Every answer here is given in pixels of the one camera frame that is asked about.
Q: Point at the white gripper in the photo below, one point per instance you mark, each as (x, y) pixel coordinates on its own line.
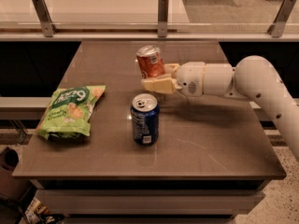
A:
(191, 77)

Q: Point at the red coke can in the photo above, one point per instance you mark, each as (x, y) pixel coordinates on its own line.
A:
(150, 61)

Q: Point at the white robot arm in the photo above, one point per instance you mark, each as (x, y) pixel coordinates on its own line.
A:
(253, 79)

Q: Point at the blue pepsi can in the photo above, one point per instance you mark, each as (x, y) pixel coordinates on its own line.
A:
(145, 119)

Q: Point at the green chip bag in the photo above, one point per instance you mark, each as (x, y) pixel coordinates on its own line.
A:
(69, 111)

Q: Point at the snack packages on floor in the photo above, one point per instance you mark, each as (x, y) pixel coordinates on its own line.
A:
(38, 213)

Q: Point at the dark bin at floor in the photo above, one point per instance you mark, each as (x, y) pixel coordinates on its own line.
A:
(11, 188)

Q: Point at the middle metal railing bracket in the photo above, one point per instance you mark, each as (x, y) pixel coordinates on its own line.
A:
(162, 18)

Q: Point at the metal railing bracket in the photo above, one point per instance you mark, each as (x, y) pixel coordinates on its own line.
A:
(276, 29)
(47, 26)
(162, 18)

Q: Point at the right metal railing bracket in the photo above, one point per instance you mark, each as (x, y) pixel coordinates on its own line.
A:
(276, 29)

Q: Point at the left metal railing bracket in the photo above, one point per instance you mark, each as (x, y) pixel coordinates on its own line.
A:
(47, 26)

